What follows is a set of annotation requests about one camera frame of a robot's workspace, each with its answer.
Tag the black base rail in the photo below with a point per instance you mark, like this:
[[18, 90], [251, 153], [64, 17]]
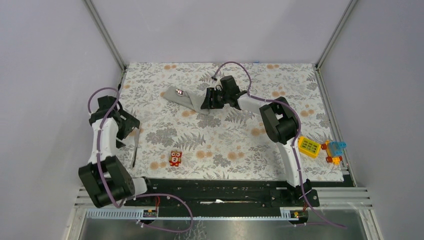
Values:
[[224, 198]]

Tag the yellow green toy window block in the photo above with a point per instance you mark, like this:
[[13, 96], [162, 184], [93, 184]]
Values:
[[308, 147]]

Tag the floral patterned tablecloth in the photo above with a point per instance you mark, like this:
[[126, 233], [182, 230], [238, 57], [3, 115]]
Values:
[[226, 144]]

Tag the red owl toy block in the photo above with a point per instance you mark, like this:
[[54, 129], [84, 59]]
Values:
[[175, 158]]

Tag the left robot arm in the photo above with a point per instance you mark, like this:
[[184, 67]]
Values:
[[104, 177]]

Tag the grey cloth napkin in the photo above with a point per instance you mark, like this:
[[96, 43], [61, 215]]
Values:
[[189, 99]]

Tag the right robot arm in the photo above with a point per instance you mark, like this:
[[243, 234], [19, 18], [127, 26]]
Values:
[[282, 126]]

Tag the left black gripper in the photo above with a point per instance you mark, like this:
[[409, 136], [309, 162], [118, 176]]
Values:
[[130, 123]]

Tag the small colourful toy blocks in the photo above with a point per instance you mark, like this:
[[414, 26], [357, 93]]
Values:
[[334, 151]]

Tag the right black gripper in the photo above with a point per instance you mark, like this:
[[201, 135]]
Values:
[[211, 93]]

